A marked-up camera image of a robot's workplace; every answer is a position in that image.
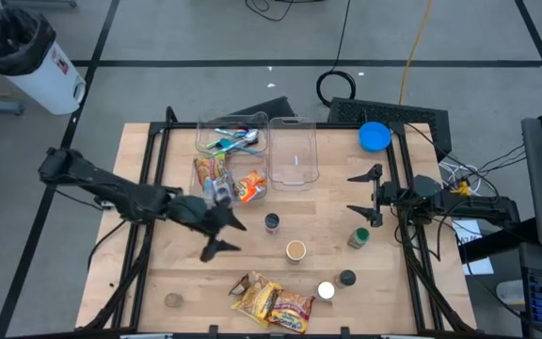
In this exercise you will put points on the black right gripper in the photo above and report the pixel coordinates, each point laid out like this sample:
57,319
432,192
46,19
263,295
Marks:
393,195

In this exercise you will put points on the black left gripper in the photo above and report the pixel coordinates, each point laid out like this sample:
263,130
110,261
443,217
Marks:
196,212

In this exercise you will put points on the green lid spice jar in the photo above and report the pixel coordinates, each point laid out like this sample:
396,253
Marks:
360,234

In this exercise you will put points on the silver blue snack packet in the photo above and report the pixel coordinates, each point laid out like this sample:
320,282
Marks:
212,186

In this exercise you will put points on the black lid spice jar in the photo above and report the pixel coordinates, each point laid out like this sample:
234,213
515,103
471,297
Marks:
272,220
347,278

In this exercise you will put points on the brown taco seasoning packet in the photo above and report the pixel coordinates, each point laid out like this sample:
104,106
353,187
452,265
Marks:
243,285

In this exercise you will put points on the orange snack packet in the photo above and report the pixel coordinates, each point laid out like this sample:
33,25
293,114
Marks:
251,186

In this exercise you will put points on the ramen noodle packet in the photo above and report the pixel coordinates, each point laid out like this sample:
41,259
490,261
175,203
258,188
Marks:
257,303
210,169
292,311

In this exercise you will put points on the tan lid spice jar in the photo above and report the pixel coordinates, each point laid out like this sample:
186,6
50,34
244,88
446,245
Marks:
296,250

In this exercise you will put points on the small brown lid jar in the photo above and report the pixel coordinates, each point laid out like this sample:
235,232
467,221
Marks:
173,300

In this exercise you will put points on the colourful plastic utensil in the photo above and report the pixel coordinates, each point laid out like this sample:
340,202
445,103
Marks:
214,143

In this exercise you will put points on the teal plastic spoon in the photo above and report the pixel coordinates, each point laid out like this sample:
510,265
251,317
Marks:
227,142

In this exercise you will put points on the silver metal spoon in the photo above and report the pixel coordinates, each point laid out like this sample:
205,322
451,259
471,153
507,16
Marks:
251,135

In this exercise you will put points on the white lid spice jar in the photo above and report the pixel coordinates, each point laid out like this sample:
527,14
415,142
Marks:
326,291

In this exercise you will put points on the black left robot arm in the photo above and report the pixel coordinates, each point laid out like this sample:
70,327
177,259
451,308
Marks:
111,190

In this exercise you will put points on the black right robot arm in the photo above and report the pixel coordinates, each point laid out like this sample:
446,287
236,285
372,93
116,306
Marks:
478,207

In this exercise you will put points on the blue plastic bowl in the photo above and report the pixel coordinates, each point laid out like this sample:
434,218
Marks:
374,136

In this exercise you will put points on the clear plastic bin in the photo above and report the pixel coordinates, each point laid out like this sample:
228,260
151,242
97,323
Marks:
243,165
294,150
200,134

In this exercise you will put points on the white paper sheet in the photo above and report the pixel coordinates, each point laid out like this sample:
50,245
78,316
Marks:
482,267

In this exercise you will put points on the black flat box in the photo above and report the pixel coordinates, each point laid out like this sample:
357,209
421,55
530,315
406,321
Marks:
271,107

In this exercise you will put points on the black diagonal beam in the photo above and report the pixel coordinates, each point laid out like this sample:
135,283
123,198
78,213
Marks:
497,242

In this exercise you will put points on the grey computer mouse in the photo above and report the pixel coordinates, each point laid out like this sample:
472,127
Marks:
510,292

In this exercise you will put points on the white trash can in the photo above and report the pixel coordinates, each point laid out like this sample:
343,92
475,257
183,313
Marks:
50,89

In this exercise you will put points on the black trash bag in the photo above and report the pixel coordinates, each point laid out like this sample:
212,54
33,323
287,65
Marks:
12,42

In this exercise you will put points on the black table frame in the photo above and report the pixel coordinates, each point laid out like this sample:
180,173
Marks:
181,125

